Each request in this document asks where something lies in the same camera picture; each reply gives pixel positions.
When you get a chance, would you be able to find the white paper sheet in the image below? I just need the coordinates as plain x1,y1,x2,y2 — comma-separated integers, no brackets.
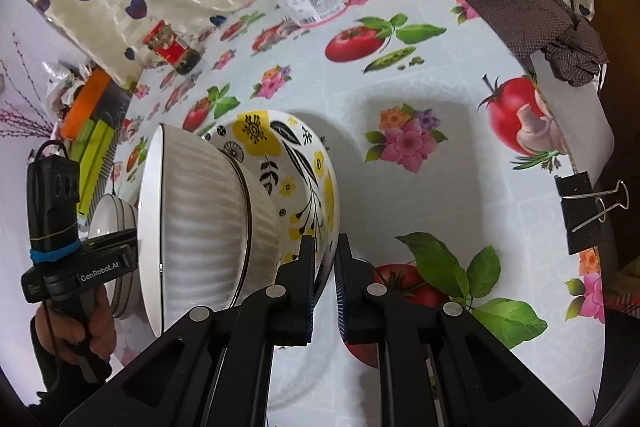
530,52,615,178

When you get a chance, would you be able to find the glass jar with red lid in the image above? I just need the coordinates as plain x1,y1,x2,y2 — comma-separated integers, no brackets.
141,19,202,76

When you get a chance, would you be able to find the orange box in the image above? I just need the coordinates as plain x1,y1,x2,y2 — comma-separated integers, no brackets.
61,69,112,140

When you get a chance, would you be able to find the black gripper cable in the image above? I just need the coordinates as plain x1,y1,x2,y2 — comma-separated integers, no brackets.
34,141,70,168

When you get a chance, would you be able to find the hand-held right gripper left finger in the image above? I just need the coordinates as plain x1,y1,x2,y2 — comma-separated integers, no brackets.
60,234,318,427

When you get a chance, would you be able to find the vegetable print tablecloth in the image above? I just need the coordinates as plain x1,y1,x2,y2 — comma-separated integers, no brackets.
75,0,621,427

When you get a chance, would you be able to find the white ribbed bowl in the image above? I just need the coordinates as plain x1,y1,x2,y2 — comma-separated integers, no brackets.
137,123,281,339

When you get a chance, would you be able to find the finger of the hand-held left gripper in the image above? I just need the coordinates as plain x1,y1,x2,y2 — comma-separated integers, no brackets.
80,227,139,258

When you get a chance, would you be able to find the black binder clip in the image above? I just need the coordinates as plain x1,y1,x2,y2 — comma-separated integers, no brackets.
555,172,631,255

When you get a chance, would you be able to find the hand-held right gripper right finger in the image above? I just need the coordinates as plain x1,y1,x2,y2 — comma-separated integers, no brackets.
334,233,583,427

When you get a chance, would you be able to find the person's left forearm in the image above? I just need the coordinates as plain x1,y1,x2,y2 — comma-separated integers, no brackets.
22,347,117,415

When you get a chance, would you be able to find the white bowl with black lines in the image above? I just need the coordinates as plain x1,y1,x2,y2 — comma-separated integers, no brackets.
90,194,140,319

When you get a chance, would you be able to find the brown dotted cloth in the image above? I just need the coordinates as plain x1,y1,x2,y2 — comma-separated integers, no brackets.
454,0,609,88

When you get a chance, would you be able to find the crumpled plastic bag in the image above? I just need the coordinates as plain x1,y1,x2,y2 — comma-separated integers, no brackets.
44,61,93,108

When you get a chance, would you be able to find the yellow floral bowl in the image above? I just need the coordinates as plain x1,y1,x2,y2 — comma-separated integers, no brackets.
202,109,342,308

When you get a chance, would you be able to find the person's left hand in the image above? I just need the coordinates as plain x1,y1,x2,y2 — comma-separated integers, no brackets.
30,279,119,366

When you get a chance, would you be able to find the pale green box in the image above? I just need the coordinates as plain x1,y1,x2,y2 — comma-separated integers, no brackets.
70,119,98,158

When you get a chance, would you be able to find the dark patterned box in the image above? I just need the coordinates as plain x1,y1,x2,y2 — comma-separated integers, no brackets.
92,84,132,132

